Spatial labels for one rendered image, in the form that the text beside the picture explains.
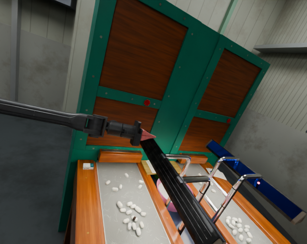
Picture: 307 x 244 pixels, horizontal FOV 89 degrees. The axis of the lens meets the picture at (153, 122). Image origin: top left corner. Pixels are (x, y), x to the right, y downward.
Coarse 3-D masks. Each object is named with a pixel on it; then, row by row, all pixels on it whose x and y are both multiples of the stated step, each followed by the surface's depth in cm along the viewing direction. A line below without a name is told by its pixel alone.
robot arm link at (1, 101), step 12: (0, 108) 49; (12, 108) 49; (24, 108) 50; (36, 108) 52; (48, 108) 54; (36, 120) 52; (48, 120) 53; (60, 120) 54; (72, 120) 55; (84, 120) 56; (96, 120) 58; (84, 132) 57; (96, 132) 58
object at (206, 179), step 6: (162, 156) 72; (168, 156) 73; (174, 156) 75; (180, 156) 76; (186, 156) 78; (186, 162) 81; (186, 168) 82; (180, 174) 84; (180, 180) 60; (186, 180) 61; (192, 180) 62; (198, 180) 64; (204, 180) 66; (210, 180) 68; (204, 186) 69; (204, 192) 70; (168, 198) 90; (198, 198) 72; (168, 204) 91; (180, 228) 79; (180, 234) 79
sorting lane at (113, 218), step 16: (112, 176) 102; (128, 176) 106; (112, 192) 90; (128, 192) 94; (144, 192) 98; (112, 208) 81; (128, 208) 84; (144, 208) 88; (112, 224) 74; (144, 224) 79; (160, 224) 82; (112, 240) 68; (128, 240) 70; (144, 240) 72; (160, 240) 75
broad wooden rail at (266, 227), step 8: (224, 184) 132; (240, 200) 119; (248, 208) 114; (248, 216) 109; (256, 216) 108; (256, 224) 104; (264, 224) 104; (264, 232) 100; (272, 232) 100; (272, 240) 95; (280, 240) 96
